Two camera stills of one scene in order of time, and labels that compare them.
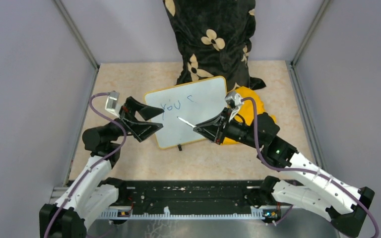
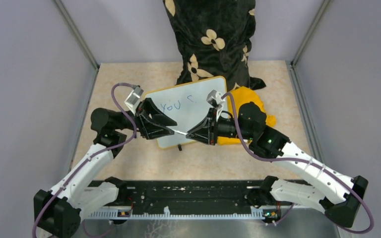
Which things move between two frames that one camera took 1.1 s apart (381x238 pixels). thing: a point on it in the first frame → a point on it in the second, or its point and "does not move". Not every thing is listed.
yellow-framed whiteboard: x=194 y=102 does not move
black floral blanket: x=214 y=39 does not move
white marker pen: x=187 y=122 → x=186 y=134
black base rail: x=189 y=199 does not move
